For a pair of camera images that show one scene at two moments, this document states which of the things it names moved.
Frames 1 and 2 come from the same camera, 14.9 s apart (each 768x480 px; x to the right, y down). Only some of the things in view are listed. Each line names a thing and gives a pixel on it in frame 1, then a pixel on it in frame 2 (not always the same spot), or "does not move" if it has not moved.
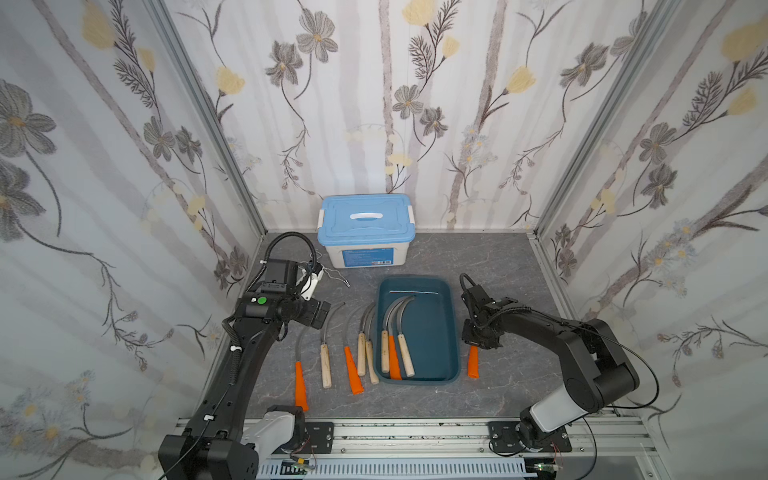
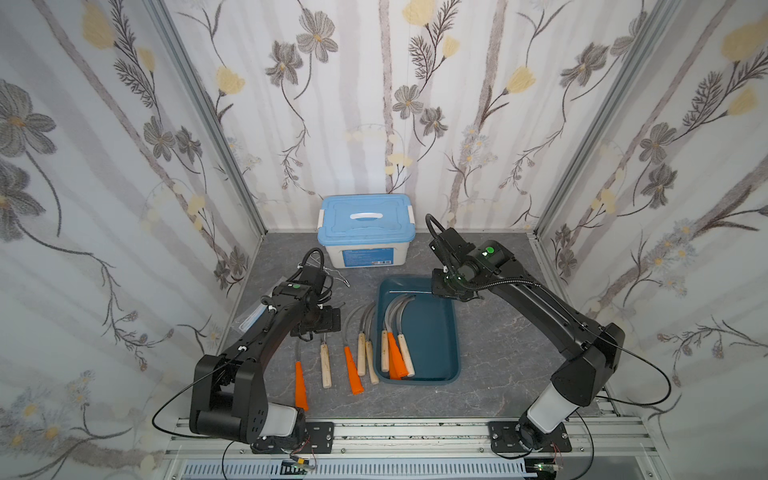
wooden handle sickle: x=325 y=353 does not move
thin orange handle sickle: x=473 y=362 → x=397 y=368
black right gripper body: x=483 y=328 → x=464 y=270
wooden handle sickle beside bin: x=375 y=380 does not move
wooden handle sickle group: x=385 y=353 does not move
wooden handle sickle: x=406 y=355 does not move
